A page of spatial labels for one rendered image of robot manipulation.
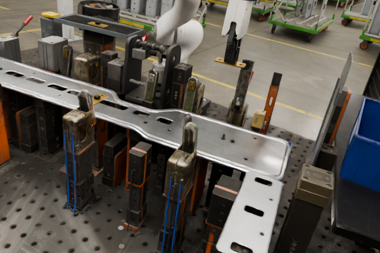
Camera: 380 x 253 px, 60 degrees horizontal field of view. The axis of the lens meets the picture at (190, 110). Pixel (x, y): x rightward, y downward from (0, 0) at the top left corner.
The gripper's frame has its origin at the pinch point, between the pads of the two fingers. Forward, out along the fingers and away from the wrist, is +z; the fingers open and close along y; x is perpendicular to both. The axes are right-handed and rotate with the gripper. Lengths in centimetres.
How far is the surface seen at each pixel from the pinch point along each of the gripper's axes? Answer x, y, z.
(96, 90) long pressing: -49, -7, 27
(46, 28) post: -93, -32, 18
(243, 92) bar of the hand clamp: 3.0, -15.5, 16.6
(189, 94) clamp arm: -15.7, -15.7, 22.5
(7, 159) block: -74, 14, 55
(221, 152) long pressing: 3.9, 6.8, 27.1
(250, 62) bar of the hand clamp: 2.8, -17.1, 6.4
